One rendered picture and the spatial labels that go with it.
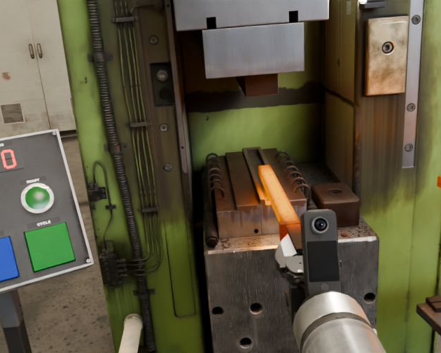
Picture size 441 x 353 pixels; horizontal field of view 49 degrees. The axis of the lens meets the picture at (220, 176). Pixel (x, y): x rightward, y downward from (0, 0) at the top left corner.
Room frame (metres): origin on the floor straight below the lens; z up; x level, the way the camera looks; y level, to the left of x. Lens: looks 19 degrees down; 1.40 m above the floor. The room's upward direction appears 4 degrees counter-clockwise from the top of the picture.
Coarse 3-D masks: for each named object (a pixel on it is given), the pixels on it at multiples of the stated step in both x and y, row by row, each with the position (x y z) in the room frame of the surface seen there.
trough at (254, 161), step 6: (246, 150) 1.39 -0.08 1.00; (252, 150) 1.39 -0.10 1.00; (252, 156) 1.36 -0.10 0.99; (258, 156) 1.36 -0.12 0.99; (252, 162) 1.30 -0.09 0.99; (258, 162) 1.30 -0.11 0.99; (258, 174) 1.20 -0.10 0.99; (258, 180) 1.15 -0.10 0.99; (264, 192) 1.07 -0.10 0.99; (270, 204) 0.99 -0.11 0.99
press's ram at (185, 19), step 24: (192, 0) 0.99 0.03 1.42; (216, 0) 0.99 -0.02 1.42; (240, 0) 0.99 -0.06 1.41; (264, 0) 0.99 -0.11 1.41; (288, 0) 0.99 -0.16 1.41; (312, 0) 0.99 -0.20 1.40; (192, 24) 0.99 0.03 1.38; (216, 24) 0.99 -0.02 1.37; (240, 24) 0.99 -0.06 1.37; (264, 24) 0.99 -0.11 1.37
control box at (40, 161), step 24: (0, 144) 0.90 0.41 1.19; (24, 144) 0.91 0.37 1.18; (48, 144) 0.93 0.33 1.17; (0, 168) 0.87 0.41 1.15; (24, 168) 0.89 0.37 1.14; (48, 168) 0.90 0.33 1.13; (0, 192) 0.85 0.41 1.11; (24, 192) 0.86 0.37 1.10; (48, 192) 0.87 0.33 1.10; (72, 192) 0.89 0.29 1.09; (0, 216) 0.83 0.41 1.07; (24, 216) 0.84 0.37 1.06; (48, 216) 0.85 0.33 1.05; (72, 216) 0.87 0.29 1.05; (24, 240) 0.81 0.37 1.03; (72, 240) 0.84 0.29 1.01; (24, 264) 0.79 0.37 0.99; (72, 264) 0.82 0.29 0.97; (0, 288) 0.76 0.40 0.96
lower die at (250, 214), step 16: (224, 160) 1.36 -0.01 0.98; (240, 160) 1.32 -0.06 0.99; (272, 160) 1.29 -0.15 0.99; (224, 176) 1.22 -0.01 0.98; (240, 176) 1.18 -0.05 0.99; (240, 192) 1.07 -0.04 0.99; (256, 192) 1.06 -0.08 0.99; (288, 192) 1.04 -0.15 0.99; (224, 208) 1.00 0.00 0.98; (240, 208) 0.99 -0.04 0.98; (256, 208) 0.99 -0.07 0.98; (272, 208) 0.99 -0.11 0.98; (304, 208) 0.99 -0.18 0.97; (224, 224) 0.99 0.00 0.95; (240, 224) 0.99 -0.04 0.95; (256, 224) 0.99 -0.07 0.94; (272, 224) 0.99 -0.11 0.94
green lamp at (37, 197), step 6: (36, 186) 0.87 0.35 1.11; (30, 192) 0.86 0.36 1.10; (36, 192) 0.87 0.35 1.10; (42, 192) 0.87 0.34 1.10; (30, 198) 0.86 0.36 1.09; (36, 198) 0.86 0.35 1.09; (42, 198) 0.86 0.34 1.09; (48, 198) 0.87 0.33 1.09; (30, 204) 0.85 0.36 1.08; (36, 204) 0.85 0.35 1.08; (42, 204) 0.86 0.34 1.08
